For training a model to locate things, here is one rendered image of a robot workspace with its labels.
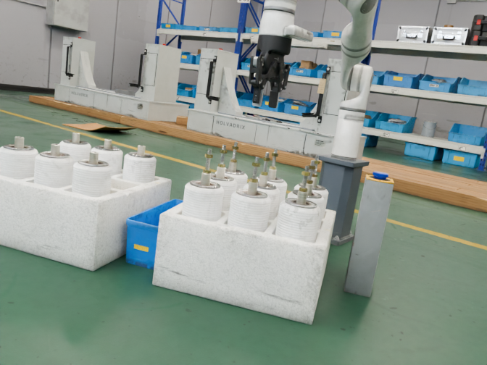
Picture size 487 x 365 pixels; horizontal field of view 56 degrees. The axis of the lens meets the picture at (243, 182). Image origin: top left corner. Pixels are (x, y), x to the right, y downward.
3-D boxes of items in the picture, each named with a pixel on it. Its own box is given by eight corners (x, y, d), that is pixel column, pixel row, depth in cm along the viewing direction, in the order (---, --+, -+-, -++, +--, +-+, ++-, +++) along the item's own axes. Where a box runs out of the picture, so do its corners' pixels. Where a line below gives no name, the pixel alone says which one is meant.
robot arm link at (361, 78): (375, 67, 162) (366, 116, 166) (348, 64, 165) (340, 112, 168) (374, 65, 154) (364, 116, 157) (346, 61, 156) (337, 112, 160)
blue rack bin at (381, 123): (385, 129, 616) (388, 113, 612) (414, 133, 595) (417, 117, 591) (372, 128, 575) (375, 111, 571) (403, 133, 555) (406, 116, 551)
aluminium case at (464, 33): (437, 48, 564) (440, 32, 561) (469, 51, 545) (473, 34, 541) (429, 43, 529) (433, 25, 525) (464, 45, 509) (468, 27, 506)
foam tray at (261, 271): (205, 240, 148) (211, 186, 144) (325, 267, 139) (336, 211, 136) (151, 284, 111) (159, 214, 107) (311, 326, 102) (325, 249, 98)
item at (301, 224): (306, 271, 114) (319, 202, 111) (309, 287, 105) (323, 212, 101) (268, 266, 114) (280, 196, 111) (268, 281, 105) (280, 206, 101)
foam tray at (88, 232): (66, 208, 160) (69, 157, 157) (166, 232, 150) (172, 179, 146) (-31, 236, 124) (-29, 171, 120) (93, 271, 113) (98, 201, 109)
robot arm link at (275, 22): (295, 35, 94) (300, 3, 93) (250, 32, 100) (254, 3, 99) (314, 43, 101) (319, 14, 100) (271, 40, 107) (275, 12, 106)
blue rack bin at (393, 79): (393, 88, 607) (397, 72, 603) (422, 92, 586) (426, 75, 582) (380, 85, 567) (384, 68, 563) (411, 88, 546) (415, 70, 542)
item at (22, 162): (15, 205, 133) (18, 143, 130) (42, 211, 131) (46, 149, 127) (-12, 211, 124) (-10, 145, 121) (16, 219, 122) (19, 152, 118)
